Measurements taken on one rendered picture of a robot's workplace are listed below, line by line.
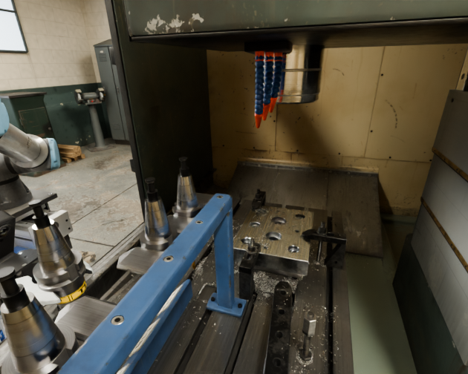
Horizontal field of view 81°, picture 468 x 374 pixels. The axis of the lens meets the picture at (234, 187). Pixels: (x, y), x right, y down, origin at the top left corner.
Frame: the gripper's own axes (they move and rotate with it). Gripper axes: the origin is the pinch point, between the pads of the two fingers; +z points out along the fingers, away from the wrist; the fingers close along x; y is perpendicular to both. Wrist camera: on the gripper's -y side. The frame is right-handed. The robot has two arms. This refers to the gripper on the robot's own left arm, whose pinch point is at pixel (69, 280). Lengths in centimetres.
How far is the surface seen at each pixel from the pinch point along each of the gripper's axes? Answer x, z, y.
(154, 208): -9.9, 10.0, -8.2
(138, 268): -3.3, 10.4, -1.7
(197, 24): -18.0, 16.6, -33.8
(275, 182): -137, 8, 42
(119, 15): -74, -39, -46
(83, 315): 5.6, 9.0, -1.8
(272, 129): -150, 3, 11
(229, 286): -25.7, 15.5, 21.8
